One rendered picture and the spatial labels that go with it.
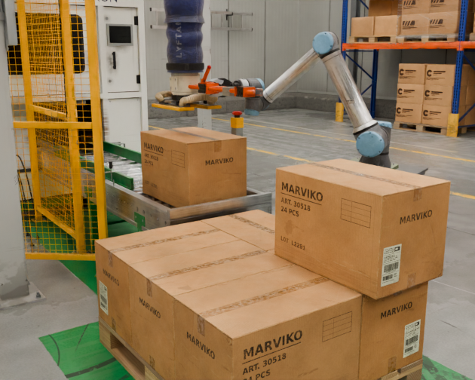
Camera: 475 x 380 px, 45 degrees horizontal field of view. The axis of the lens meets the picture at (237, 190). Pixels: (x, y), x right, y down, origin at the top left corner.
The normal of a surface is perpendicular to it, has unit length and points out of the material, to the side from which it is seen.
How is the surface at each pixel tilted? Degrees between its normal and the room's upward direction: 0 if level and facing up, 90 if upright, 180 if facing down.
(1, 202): 90
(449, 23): 89
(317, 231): 90
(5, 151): 89
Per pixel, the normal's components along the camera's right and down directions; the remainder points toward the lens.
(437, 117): -0.80, 0.15
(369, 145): -0.35, 0.34
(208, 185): 0.58, 0.19
